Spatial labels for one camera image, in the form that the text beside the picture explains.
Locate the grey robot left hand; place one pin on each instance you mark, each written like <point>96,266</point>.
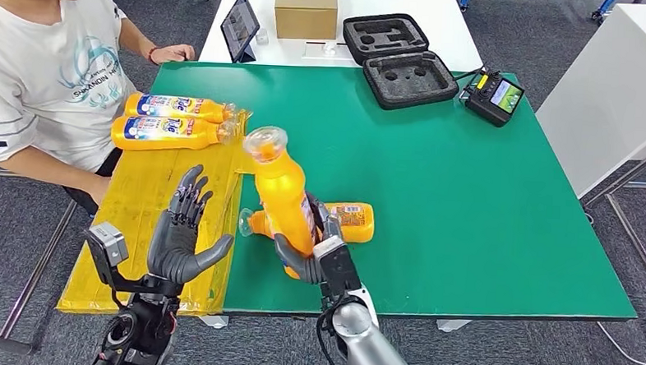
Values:
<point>176,246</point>

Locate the person's right hand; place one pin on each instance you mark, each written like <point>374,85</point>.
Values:
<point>99,185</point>

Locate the person's left hand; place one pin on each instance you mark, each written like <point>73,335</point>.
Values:
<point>176,54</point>

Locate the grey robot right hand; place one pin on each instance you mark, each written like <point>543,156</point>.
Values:
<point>303,267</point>

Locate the orange detergent bottle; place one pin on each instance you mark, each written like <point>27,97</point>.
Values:
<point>206,111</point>
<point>166,142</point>
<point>353,231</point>
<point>281,201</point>

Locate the person's right forearm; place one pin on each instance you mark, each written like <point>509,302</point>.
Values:
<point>46,166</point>

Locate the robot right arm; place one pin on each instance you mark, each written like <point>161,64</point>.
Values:
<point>364,352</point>

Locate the person's left forearm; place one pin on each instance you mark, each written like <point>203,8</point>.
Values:
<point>135,39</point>

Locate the black tablet on stand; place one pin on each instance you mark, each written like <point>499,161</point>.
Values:
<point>240,27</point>

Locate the white table foot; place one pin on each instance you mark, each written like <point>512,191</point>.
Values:
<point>453,326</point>
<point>214,321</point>

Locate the small white charger block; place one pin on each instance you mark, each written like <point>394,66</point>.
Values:
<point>262,36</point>

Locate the person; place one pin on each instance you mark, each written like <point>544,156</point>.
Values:
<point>33,70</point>

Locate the brown cardboard box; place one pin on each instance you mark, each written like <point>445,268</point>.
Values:
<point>305,17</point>

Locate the white flat packet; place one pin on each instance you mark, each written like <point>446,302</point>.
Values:
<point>328,52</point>

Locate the green table mat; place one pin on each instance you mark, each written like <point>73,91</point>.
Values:
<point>463,209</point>

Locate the black foam lined case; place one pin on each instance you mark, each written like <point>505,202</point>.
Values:
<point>376,88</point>

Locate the black remote controller with screen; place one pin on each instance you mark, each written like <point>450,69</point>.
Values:
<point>487,109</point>

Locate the white desk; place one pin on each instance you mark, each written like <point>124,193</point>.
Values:
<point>449,34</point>

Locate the white table with steel legs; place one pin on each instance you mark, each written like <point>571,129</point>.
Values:
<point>604,106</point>

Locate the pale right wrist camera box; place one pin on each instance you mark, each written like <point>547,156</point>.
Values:
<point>328,247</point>

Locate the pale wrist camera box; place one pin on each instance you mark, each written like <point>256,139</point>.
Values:
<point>107,245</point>
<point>328,247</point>

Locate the black right camera bracket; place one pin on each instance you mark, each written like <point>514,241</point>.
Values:
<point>340,280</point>

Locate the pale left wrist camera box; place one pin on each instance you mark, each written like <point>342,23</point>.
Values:
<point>107,245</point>

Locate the steel table frame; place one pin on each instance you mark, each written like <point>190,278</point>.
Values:
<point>15,173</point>

